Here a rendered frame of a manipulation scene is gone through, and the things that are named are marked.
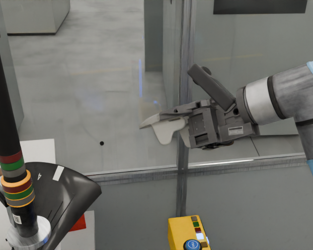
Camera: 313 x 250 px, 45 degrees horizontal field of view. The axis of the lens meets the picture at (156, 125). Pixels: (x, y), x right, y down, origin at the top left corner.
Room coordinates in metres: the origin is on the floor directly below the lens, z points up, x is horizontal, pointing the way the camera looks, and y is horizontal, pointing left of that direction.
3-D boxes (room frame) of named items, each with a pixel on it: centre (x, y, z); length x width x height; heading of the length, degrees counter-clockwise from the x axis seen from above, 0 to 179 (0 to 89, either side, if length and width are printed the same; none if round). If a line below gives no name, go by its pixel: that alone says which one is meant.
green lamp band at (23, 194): (0.45, 0.21, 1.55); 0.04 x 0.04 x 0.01
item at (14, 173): (0.45, 0.21, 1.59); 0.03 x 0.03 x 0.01
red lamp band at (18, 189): (0.45, 0.21, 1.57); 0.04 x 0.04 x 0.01
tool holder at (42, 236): (0.45, 0.22, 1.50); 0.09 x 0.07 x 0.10; 44
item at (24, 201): (0.45, 0.21, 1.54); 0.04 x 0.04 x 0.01
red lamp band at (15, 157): (0.45, 0.21, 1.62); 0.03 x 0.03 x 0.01
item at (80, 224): (1.05, 0.31, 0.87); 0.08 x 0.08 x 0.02; 15
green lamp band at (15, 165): (0.45, 0.21, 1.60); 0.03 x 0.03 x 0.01
